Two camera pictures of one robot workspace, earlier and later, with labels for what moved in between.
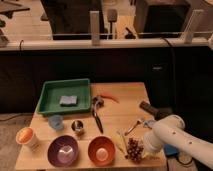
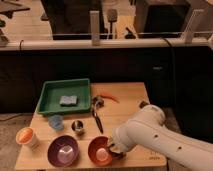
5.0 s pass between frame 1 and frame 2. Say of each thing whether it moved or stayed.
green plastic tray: stayed
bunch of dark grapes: moved
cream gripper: moved
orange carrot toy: stayed
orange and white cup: stayed
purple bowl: stayed
